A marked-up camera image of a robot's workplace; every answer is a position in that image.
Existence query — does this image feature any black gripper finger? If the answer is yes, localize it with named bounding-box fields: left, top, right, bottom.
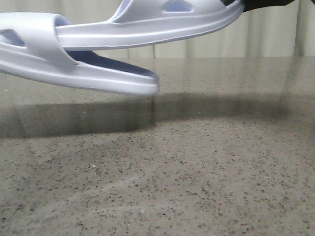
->
left=242, top=0, right=294, bottom=12

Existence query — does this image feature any light blue slipper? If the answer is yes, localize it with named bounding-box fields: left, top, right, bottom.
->
left=56, top=0, right=245, bottom=51
left=0, top=12, right=160, bottom=95

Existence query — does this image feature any pale grey-green curtain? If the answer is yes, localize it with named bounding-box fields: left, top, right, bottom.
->
left=0, top=0, right=315, bottom=59

